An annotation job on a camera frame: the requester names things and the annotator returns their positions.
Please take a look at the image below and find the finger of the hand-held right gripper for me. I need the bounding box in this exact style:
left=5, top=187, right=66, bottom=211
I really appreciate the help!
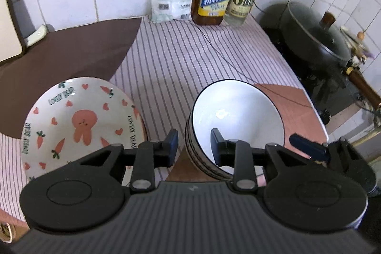
left=290, top=133, right=332, bottom=162

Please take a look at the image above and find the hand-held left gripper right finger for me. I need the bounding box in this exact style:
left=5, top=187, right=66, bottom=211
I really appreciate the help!
left=210, top=128, right=302, bottom=194

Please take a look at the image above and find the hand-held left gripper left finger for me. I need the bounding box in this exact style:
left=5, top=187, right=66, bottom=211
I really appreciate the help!
left=80, top=128, right=179, bottom=194

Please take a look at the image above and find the pink bear carrot plate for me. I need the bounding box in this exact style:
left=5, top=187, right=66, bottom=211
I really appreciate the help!
left=20, top=77, right=146, bottom=183

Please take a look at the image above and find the black gas stove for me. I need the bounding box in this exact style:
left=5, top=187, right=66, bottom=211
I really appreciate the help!
left=258, top=3, right=365, bottom=125

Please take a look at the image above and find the striped tablecloth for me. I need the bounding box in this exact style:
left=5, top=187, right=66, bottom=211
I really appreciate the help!
left=0, top=14, right=330, bottom=228

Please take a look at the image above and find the glass pan lid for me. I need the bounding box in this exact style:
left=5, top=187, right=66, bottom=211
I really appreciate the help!
left=287, top=2, right=352, bottom=58

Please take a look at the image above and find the white cutting board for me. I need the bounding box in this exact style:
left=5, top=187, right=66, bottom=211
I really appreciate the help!
left=0, top=0, right=25, bottom=65

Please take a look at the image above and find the thin black cable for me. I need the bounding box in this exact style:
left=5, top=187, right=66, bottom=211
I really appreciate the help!
left=179, top=17, right=311, bottom=108

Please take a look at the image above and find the wooden-handled utensil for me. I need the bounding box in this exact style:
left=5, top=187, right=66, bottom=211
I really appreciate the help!
left=340, top=25, right=373, bottom=65

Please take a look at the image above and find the light green knife handle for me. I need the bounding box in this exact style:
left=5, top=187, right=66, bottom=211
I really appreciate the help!
left=24, top=24, right=48, bottom=47

